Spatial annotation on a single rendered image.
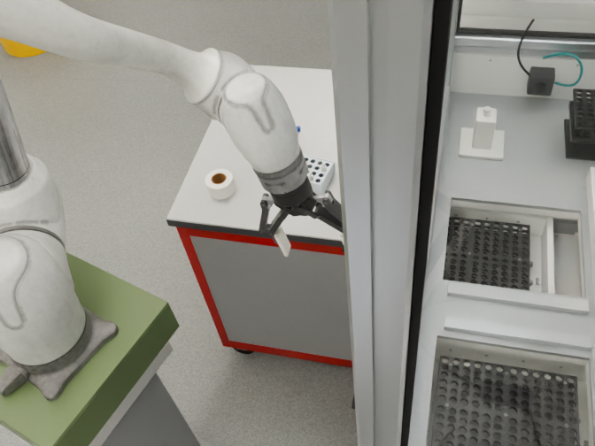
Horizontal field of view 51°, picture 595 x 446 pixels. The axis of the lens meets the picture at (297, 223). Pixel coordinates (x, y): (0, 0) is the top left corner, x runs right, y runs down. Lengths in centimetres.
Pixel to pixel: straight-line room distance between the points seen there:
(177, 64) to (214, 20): 258
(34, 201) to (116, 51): 40
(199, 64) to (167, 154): 180
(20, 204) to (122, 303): 29
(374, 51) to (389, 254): 13
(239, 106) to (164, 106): 217
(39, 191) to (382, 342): 88
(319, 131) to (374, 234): 136
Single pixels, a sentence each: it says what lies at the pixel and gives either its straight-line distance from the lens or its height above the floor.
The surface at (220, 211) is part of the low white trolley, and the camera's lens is 155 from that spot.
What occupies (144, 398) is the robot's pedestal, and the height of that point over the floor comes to 62.
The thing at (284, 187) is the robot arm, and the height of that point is 112.
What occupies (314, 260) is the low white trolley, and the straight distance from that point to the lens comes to 156.
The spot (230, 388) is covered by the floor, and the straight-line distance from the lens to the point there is 214.
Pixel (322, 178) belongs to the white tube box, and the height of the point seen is 80.
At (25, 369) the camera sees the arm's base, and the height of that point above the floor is 90.
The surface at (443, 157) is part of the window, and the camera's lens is 32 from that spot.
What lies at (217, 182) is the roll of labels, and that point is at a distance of 160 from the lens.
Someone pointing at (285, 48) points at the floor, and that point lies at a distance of 335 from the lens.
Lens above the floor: 191
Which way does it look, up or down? 50 degrees down
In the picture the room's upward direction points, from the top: 9 degrees counter-clockwise
